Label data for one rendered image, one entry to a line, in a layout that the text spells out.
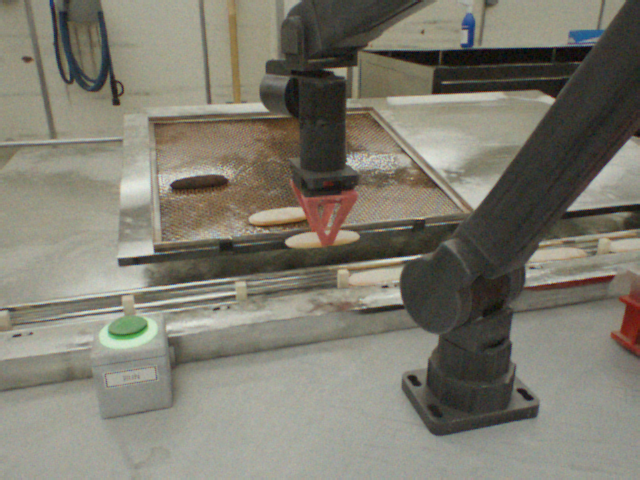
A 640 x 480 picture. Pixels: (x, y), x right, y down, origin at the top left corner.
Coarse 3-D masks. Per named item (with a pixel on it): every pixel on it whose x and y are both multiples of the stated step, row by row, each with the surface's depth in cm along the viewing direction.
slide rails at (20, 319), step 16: (256, 288) 77; (272, 288) 77; (288, 288) 77; (304, 288) 77; (112, 304) 73; (144, 304) 73; (160, 304) 73; (176, 304) 73; (16, 320) 69; (32, 320) 69; (48, 320) 69
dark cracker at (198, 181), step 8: (192, 176) 96; (200, 176) 97; (208, 176) 97; (216, 176) 97; (224, 176) 98; (176, 184) 94; (184, 184) 94; (192, 184) 94; (200, 184) 95; (208, 184) 95; (216, 184) 96
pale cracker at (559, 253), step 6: (540, 252) 85; (546, 252) 85; (552, 252) 85; (558, 252) 85; (564, 252) 85; (570, 252) 85; (576, 252) 86; (582, 252) 86; (534, 258) 84; (540, 258) 84; (546, 258) 84; (552, 258) 84; (558, 258) 84; (564, 258) 84; (570, 258) 84
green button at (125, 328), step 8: (120, 320) 58; (128, 320) 58; (136, 320) 58; (144, 320) 58; (112, 328) 57; (120, 328) 57; (128, 328) 57; (136, 328) 57; (144, 328) 57; (112, 336) 56; (120, 336) 56; (128, 336) 56; (136, 336) 56
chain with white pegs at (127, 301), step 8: (600, 240) 87; (608, 240) 87; (600, 248) 88; (608, 248) 87; (344, 272) 77; (344, 280) 77; (240, 288) 73; (128, 296) 70; (240, 296) 74; (128, 304) 70; (0, 312) 67; (8, 312) 67; (128, 312) 70; (0, 320) 66; (8, 320) 67; (0, 328) 67; (8, 328) 67
